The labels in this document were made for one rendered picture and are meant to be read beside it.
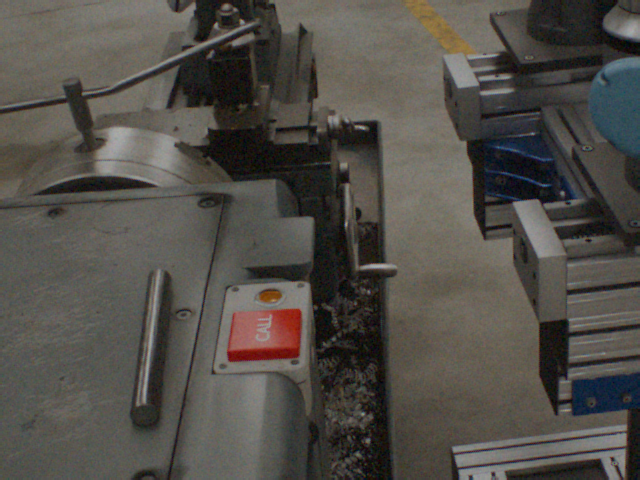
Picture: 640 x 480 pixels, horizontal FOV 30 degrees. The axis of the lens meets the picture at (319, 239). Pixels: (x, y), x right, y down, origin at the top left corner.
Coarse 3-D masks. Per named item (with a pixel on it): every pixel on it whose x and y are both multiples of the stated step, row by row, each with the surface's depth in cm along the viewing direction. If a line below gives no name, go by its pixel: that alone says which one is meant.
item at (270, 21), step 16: (208, 0) 252; (224, 0) 252; (240, 0) 253; (256, 0) 260; (192, 16) 271; (208, 16) 255; (240, 16) 255; (256, 16) 261; (272, 16) 266; (192, 32) 262; (208, 32) 257; (256, 32) 257; (272, 32) 262; (256, 48) 250; (272, 48) 258; (192, 64) 252; (256, 64) 252; (272, 64) 256; (192, 80) 254; (208, 80) 254
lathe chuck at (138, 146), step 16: (112, 128) 148; (128, 128) 148; (64, 144) 148; (80, 144) 145; (112, 144) 144; (128, 144) 144; (144, 144) 144; (160, 144) 146; (176, 144) 148; (48, 160) 146; (64, 160) 143; (80, 160) 141; (96, 160) 140; (112, 160) 140; (128, 160) 140; (144, 160) 141; (160, 160) 142; (176, 160) 144; (192, 160) 146; (208, 160) 149; (32, 176) 145; (192, 176) 143; (208, 176) 146; (224, 176) 149; (16, 192) 147
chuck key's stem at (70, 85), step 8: (64, 80) 140; (72, 80) 140; (80, 80) 140; (64, 88) 140; (72, 88) 140; (80, 88) 140; (72, 96) 140; (80, 96) 140; (72, 104) 141; (80, 104) 141; (72, 112) 141; (80, 112) 141; (88, 112) 142; (80, 120) 142; (88, 120) 142; (80, 128) 142; (88, 128) 142; (88, 136) 143; (88, 144) 144; (96, 144) 144
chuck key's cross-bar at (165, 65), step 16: (240, 32) 136; (192, 48) 138; (208, 48) 137; (160, 64) 138; (176, 64) 138; (128, 80) 139; (144, 80) 139; (48, 96) 141; (64, 96) 141; (96, 96) 141; (0, 112) 142
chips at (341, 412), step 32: (352, 288) 240; (320, 320) 232; (352, 320) 229; (320, 352) 222; (352, 352) 222; (320, 384) 214; (352, 384) 208; (352, 416) 197; (352, 448) 191; (384, 448) 197
